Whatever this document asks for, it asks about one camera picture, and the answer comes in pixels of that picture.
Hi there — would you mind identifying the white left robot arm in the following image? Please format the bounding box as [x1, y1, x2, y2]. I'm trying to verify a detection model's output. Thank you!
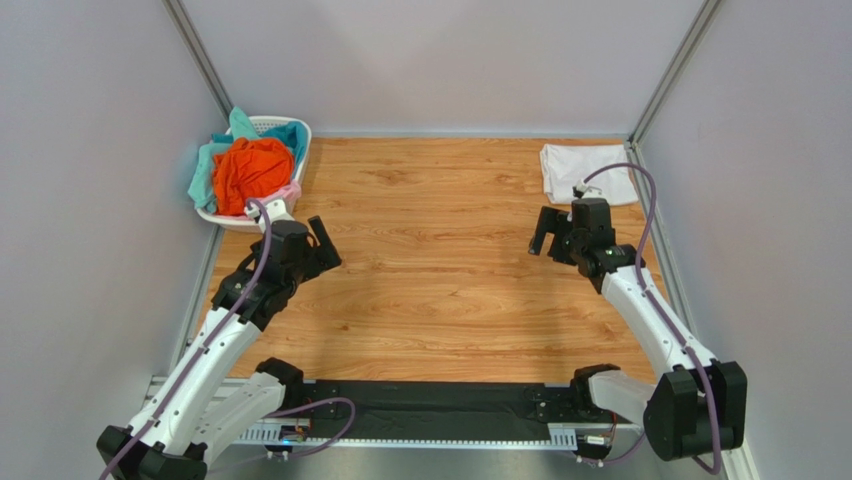
[96, 216, 342, 479]

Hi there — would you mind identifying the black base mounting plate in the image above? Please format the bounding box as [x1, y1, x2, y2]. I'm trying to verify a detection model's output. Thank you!
[282, 380, 621, 441]

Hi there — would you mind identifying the aluminium frame rail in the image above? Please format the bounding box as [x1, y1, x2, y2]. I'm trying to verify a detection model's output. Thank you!
[97, 360, 747, 479]

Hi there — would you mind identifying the white t-shirt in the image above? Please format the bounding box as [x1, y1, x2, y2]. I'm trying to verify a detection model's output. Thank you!
[539, 144, 639, 206]

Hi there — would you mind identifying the pink t-shirt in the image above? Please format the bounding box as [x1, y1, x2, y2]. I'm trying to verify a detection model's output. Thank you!
[258, 181, 302, 210]

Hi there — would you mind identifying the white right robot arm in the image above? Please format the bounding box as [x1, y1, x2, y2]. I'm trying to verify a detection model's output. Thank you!
[528, 198, 748, 461]

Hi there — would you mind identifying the orange t-shirt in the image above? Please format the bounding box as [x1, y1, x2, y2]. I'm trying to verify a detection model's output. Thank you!
[212, 138, 295, 216]

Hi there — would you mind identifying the teal t-shirt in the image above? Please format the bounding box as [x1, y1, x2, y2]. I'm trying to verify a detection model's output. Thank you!
[188, 107, 311, 217]

